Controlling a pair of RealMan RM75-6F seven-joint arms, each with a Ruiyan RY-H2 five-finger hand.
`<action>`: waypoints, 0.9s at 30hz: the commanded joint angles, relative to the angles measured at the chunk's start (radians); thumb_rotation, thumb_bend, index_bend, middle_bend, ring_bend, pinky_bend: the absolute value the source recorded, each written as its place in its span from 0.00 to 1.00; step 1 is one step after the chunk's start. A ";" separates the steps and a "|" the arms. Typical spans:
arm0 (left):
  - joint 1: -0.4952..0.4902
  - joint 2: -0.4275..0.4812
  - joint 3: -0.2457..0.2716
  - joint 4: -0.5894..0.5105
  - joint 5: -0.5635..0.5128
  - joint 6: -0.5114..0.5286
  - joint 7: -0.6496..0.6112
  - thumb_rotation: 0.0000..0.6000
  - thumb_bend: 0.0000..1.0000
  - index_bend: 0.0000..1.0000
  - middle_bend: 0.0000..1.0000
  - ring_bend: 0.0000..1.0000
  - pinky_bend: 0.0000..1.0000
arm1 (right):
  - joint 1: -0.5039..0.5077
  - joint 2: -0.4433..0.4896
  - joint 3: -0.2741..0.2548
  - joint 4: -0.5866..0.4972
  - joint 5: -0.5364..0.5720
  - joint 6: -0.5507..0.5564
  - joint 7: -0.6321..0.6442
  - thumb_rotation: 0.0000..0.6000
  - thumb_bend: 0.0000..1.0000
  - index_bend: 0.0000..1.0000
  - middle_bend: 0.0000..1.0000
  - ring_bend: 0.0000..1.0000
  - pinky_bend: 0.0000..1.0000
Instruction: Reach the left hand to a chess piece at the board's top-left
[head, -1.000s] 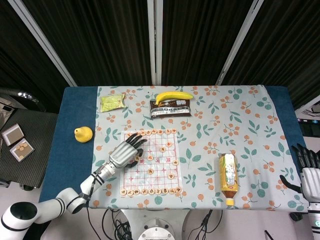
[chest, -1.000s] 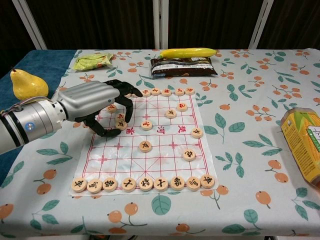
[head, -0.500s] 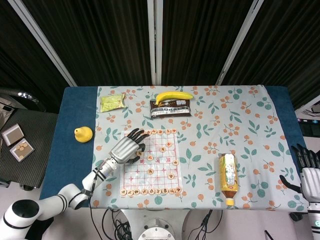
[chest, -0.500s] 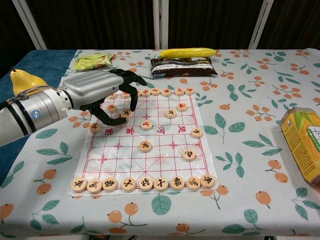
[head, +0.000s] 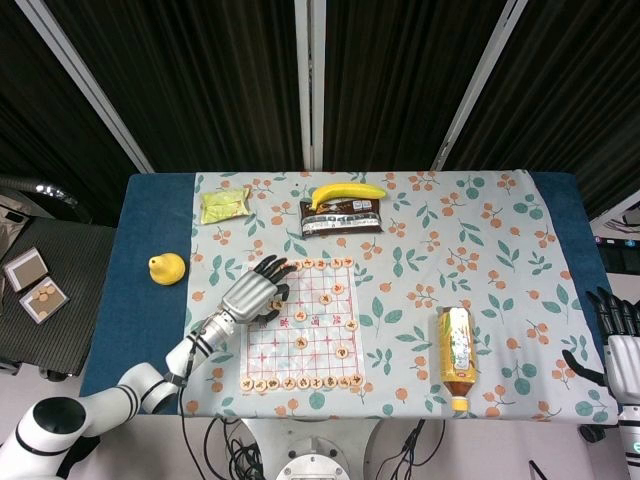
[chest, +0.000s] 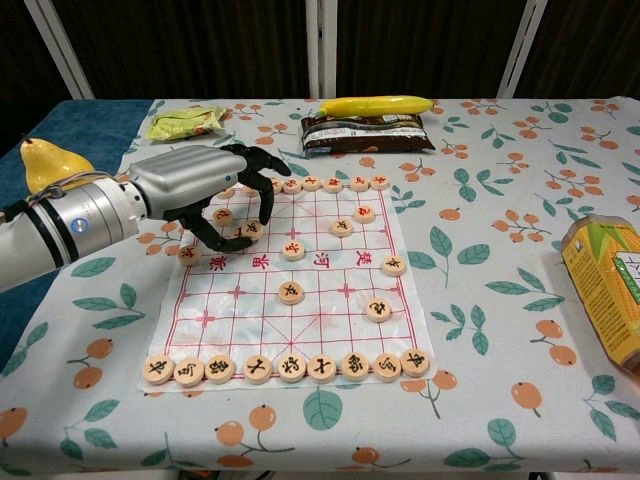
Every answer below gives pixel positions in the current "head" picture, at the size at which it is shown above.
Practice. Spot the chrome chair frame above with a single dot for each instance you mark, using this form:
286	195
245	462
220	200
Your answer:
50	190

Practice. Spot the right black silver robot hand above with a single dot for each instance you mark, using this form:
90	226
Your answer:
625	365

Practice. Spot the blue table cover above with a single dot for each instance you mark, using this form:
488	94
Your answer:
140	300

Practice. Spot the white slanted frame post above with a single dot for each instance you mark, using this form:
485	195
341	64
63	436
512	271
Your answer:
480	85
85	85

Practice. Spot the tea bottle yellow cap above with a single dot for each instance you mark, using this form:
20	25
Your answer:
457	350

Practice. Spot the plastic chess board sheet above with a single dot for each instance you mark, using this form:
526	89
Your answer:
320	350

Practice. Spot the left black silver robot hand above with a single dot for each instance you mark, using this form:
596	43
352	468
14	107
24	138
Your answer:
247	297

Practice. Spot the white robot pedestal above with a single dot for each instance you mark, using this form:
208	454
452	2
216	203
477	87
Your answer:
265	440

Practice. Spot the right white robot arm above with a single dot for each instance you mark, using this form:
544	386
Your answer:
631	440

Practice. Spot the cardboard chess piece box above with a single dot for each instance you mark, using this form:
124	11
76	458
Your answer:
50	305

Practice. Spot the yellow banana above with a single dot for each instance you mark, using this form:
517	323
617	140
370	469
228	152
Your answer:
347	192

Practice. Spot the black ribbed platform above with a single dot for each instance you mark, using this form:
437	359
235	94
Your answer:
75	250

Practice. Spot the white upright frame post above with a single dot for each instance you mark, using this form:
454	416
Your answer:
310	85

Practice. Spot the silver robot base disc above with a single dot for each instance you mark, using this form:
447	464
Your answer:
312	462

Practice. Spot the empty cardboard box lid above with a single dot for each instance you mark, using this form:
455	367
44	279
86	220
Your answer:
25	269

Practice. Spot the yellow pear toy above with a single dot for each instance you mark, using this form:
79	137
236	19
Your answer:
167	269

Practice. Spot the brown snack packet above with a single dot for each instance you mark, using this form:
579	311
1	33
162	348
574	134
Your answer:
342	217

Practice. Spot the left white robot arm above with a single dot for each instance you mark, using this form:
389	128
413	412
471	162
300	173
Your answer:
150	385

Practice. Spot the green snack packet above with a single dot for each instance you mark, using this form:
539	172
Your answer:
225	206

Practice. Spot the floral printed tablecloth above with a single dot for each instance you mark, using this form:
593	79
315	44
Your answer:
450	240

